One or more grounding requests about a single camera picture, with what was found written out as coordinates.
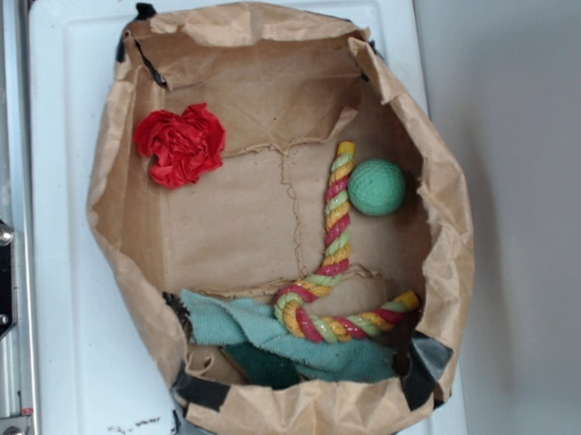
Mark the aluminium frame rail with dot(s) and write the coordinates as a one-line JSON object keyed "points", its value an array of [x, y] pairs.
{"points": [[18, 365]]}

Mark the red paper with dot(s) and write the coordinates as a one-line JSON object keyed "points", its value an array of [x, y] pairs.
{"points": [[185, 146]]}

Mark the teal cloth towel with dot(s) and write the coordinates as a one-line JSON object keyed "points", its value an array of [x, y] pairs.
{"points": [[245, 321]]}

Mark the white tray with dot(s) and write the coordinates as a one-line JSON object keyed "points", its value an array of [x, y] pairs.
{"points": [[96, 376]]}

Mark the green textured ball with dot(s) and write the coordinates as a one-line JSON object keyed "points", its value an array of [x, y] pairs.
{"points": [[377, 187]]}

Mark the brown paper bag bin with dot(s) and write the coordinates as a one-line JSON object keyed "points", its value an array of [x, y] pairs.
{"points": [[288, 86]]}

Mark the multicolour twisted rope toy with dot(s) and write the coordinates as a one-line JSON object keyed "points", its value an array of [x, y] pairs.
{"points": [[290, 300]]}

